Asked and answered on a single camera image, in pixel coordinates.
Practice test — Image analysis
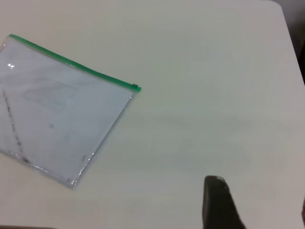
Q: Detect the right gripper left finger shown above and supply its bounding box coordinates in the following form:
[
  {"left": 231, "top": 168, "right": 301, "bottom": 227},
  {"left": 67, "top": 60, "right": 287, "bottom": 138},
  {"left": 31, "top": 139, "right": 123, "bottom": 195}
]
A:
[{"left": 202, "top": 176, "right": 247, "bottom": 229}]

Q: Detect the transparent plastic bag green zipper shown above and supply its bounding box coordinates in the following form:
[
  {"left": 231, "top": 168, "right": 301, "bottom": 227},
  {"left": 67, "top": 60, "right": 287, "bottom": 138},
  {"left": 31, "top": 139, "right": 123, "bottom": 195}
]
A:
[{"left": 0, "top": 34, "right": 142, "bottom": 190}]

